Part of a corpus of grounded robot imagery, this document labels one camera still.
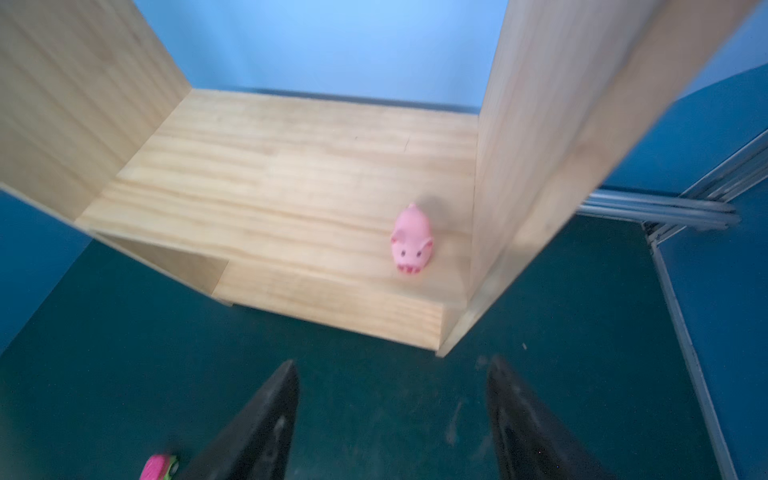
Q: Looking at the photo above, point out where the aluminium frame rail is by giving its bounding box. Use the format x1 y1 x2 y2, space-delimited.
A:
577 131 767 245

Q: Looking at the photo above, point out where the pink cab green truck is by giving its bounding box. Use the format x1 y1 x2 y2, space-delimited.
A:
139 454 179 480

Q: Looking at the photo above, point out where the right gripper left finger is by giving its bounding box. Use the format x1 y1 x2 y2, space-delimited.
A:
178 360 300 479

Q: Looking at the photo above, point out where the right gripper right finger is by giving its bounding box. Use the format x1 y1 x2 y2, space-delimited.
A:
486 356 615 479

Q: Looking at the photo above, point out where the wooden shelf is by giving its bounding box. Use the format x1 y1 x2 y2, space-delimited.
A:
1 1 755 356

